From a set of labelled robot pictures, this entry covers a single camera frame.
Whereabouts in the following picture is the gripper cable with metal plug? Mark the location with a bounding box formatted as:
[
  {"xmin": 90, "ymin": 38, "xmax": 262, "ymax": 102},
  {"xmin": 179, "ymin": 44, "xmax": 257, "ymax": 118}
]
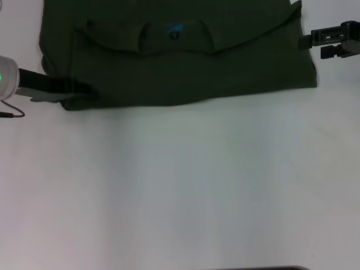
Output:
[{"xmin": 0, "ymin": 98, "xmax": 26, "ymax": 119}]

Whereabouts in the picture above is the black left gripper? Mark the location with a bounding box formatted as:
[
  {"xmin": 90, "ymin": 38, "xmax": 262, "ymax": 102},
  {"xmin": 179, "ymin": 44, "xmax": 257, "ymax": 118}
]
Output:
[{"xmin": 16, "ymin": 67, "xmax": 100, "ymax": 104}]

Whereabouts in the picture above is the dark green FREE t-shirt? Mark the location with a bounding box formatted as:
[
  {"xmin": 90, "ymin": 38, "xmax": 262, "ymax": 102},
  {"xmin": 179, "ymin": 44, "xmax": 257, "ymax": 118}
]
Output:
[{"xmin": 38, "ymin": 0, "xmax": 318, "ymax": 111}]

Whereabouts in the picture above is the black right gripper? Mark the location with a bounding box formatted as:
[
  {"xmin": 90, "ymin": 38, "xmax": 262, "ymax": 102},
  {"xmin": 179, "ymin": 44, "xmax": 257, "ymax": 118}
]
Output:
[{"xmin": 298, "ymin": 20, "xmax": 360, "ymax": 60}]

